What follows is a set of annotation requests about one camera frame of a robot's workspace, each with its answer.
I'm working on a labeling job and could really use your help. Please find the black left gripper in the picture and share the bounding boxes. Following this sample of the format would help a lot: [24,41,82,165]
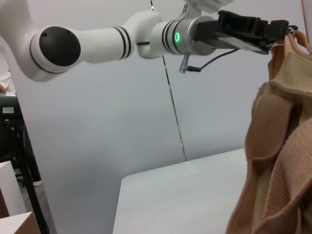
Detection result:
[196,11,298,55]

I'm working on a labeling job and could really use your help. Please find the khaki canvas food bag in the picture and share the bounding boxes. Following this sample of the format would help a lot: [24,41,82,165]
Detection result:
[225,30,312,234]

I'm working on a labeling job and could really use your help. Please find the person in white shirt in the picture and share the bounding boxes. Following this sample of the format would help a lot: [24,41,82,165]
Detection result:
[0,69,12,93]

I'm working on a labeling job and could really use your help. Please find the dark machine with label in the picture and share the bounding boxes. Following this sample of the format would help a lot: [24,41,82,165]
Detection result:
[0,92,25,123]

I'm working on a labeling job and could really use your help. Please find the black stand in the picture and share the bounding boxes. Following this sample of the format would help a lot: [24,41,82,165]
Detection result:
[8,119,51,234]

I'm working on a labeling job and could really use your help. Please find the white cabinet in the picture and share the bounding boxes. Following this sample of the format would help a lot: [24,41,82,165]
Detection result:
[0,160,28,218]

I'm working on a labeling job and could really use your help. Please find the brown wooden box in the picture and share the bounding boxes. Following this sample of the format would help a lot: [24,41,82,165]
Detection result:
[0,211,41,234]

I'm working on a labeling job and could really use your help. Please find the thin gripper cable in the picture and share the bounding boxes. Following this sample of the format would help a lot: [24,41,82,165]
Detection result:
[179,47,238,74]

